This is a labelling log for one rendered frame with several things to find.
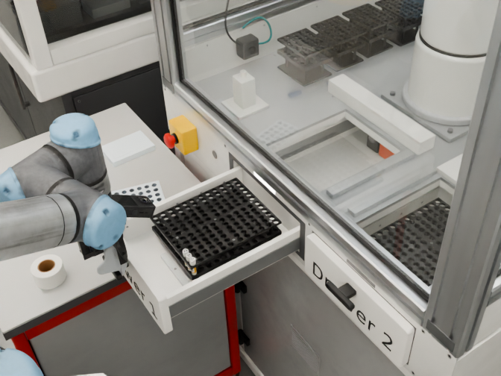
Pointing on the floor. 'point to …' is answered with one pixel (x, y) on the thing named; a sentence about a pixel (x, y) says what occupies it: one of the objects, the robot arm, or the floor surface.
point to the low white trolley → (112, 291)
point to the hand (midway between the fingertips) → (119, 262)
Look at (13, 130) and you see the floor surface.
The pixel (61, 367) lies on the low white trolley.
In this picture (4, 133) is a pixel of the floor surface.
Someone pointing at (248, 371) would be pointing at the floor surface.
